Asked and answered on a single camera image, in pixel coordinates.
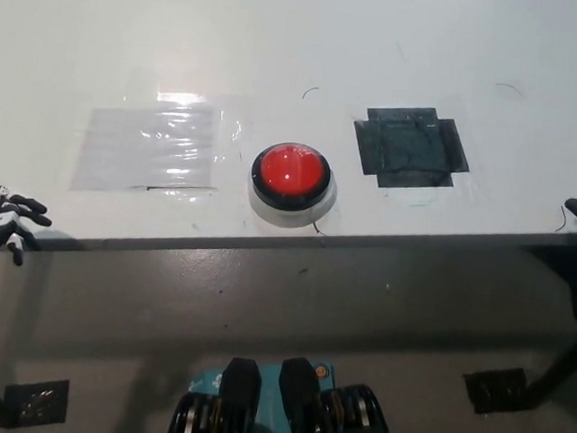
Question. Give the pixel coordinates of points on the black tape patch on desk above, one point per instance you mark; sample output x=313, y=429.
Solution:
x=410, y=147

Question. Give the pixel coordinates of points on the black tape patch on floor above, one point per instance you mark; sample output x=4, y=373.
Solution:
x=498, y=389
x=37, y=403

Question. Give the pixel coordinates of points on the clear plastic sheet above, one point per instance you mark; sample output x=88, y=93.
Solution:
x=147, y=149

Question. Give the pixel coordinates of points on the red dome push button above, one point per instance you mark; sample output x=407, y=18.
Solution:
x=291, y=186

